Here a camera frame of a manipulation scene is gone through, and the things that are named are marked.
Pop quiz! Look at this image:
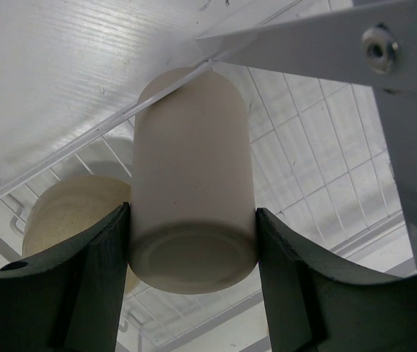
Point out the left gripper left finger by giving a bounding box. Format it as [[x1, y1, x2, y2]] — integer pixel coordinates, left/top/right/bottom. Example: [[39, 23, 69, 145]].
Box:
[[0, 202, 130, 351]]

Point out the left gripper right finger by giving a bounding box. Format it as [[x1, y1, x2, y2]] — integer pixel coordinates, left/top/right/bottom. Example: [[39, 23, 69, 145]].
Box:
[[255, 208, 417, 351]]

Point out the white floral bowl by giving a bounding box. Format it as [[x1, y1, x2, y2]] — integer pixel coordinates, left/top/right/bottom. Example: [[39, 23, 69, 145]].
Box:
[[21, 174, 139, 294]]

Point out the beige plastic cup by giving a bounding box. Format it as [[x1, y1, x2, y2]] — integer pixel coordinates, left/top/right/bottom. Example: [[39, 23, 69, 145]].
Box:
[[129, 70, 258, 294]]

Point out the white wire dish rack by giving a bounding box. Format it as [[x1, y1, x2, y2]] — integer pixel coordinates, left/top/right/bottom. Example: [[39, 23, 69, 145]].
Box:
[[0, 1, 416, 351]]

